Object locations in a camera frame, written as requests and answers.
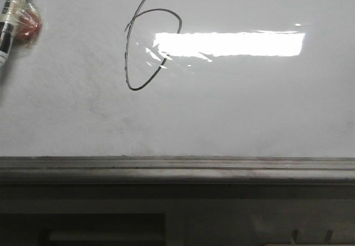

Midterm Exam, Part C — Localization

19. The grey metal whiteboard tray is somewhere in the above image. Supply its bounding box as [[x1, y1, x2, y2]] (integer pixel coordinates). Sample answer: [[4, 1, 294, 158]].
[[1, 156, 354, 185]]

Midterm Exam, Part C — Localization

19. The white whiteboard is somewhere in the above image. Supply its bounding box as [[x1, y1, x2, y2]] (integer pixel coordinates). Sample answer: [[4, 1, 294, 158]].
[[1, 0, 354, 157]]

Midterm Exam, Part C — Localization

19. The black and white whiteboard marker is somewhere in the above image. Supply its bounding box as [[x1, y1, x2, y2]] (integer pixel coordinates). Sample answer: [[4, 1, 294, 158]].
[[1, 0, 27, 82]]

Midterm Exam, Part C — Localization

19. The black drawn numeral stroke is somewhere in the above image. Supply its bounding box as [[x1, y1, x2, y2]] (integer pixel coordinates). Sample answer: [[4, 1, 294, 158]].
[[124, 0, 182, 92]]

